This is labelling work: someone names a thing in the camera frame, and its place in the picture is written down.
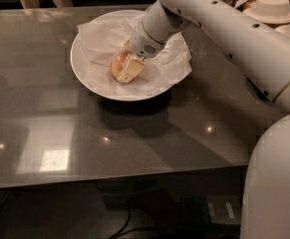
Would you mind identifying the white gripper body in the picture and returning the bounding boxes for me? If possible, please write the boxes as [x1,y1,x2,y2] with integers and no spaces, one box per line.
[128,22,164,59]

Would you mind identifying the red yellow apple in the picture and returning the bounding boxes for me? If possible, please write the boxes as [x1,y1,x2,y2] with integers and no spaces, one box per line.
[110,53,128,79]

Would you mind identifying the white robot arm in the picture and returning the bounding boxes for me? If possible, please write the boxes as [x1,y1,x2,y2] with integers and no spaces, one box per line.
[123,0,290,239]

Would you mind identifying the white crumpled paper sheet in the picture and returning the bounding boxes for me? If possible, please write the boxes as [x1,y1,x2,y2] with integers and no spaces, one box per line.
[77,7,192,97]

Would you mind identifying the dark box with labels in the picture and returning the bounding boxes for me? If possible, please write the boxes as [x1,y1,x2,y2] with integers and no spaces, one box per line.
[180,194,243,227]

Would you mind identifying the black cable under table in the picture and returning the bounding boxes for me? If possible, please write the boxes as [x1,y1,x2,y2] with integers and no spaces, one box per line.
[94,179,245,239]

